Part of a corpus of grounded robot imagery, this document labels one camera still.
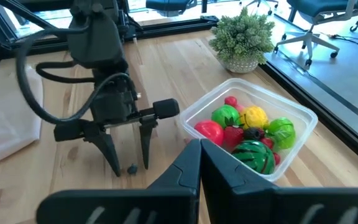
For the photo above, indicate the light green cabbage toy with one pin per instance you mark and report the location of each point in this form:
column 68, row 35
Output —
column 281, row 133

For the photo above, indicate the dark blackberry toy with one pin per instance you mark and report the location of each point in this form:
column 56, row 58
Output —
column 253, row 133

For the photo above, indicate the blue-seated office chair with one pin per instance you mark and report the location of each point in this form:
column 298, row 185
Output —
column 169, row 4

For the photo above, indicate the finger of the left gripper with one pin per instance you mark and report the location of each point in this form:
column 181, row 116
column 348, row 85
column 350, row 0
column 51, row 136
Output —
column 101, row 137
column 166, row 109

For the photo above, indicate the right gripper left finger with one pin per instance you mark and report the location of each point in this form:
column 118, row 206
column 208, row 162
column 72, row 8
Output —
column 151, row 205

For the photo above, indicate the black aluminium table frame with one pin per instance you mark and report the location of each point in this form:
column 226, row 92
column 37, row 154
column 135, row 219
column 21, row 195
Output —
column 179, row 26

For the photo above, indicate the yellow lemon toy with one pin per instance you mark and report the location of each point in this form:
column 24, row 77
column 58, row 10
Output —
column 253, row 117

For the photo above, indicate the pink peach toy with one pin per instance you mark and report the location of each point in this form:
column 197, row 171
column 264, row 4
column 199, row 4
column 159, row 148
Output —
column 240, row 108

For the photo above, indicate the green potted faux plant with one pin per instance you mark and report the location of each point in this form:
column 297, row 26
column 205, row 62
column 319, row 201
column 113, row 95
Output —
column 241, row 37

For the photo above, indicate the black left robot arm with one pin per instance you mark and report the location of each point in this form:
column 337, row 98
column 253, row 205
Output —
column 95, row 37

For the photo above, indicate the striped watermelon toy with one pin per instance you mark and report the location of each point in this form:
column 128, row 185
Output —
column 253, row 156

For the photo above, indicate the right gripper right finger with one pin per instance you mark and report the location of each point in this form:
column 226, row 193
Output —
column 259, row 205

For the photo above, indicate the white-legged office chair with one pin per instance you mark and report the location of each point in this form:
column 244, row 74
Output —
column 309, row 37

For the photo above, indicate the clear plastic tupperware container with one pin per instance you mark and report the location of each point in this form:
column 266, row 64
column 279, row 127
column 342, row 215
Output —
column 303, row 121

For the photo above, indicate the bright green pepper toy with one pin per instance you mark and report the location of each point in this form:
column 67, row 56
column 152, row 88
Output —
column 225, row 115

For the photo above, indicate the beige folded cloth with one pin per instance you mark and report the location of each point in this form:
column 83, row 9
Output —
column 8, row 124

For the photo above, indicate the small red cherry tomato toy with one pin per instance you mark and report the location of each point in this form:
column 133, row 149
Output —
column 230, row 101

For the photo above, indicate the small dark blueberry toy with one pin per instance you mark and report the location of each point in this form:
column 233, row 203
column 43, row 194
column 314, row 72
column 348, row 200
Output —
column 132, row 169

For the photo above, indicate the large red tomato toy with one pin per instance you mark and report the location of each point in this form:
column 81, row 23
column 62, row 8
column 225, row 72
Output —
column 209, row 132

